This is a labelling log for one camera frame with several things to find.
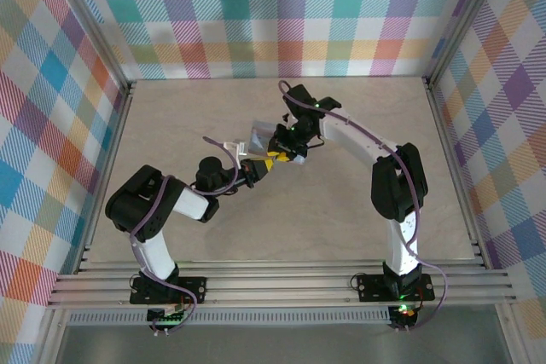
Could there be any circuit board with green lights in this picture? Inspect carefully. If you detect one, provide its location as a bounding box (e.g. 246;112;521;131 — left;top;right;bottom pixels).
147;307;189;325
392;303;417;321

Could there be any aluminium side rail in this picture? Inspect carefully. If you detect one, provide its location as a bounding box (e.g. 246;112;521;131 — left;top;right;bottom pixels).
75;80;138;274
425;78;491;270

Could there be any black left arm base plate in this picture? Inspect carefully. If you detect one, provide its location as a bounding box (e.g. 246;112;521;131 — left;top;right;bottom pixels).
129;274;209;306

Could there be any aluminium cross rail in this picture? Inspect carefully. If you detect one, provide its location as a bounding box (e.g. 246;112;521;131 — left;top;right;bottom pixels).
46;259;518;310

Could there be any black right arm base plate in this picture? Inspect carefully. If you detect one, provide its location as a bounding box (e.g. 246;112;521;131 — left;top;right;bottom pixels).
356;272;435;303

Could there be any grey slotted cable duct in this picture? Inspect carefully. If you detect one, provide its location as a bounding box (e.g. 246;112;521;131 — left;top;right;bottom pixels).
67;306;392;326

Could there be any aluminium frame post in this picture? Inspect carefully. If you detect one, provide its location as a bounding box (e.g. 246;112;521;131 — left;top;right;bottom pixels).
42;0;134;90
426;0;513;86

